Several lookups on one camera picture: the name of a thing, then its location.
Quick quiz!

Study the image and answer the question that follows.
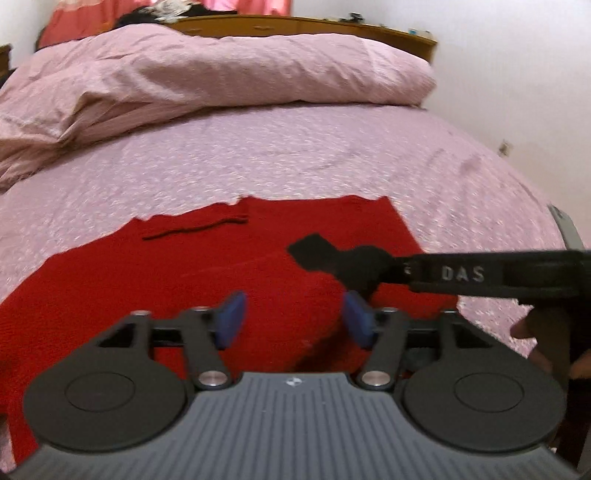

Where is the pink and cream curtain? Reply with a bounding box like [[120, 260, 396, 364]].
[[37, 0, 294, 49]]

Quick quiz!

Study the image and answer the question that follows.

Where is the black cloth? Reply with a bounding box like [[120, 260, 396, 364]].
[[113, 2, 209, 29]]

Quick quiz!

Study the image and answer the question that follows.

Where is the wooden cabinet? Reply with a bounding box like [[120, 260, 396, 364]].
[[0, 44, 13, 89]]

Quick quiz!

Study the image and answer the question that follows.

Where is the person's right hand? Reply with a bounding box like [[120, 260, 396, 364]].
[[510, 307, 591, 380]]

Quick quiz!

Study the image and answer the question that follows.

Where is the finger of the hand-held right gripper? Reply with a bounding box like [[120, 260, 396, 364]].
[[339, 246, 408, 297], [286, 233, 354, 278]]

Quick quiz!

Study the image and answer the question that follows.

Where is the pink floral bedsheet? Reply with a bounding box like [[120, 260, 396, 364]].
[[0, 104, 575, 462]]

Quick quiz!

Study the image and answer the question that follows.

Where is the red knit garment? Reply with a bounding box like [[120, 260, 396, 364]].
[[0, 195, 459, 464]]

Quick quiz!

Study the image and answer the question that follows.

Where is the grey crumpled cloth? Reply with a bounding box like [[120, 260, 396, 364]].
[[139, 0, 195, 24]]

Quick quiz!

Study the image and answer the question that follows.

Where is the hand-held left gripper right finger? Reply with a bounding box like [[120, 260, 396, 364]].
[[342, 291, 497, 393]]

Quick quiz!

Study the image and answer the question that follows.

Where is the wooden headboard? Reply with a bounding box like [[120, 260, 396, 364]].
[[168, 15, 438, 63]]

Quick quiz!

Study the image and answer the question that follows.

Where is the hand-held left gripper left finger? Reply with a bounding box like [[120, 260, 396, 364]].
[[95, 291, 249, 392]]

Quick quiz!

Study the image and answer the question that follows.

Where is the pink floral duvet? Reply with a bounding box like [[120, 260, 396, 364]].
[[0, 23, 437, 190]]

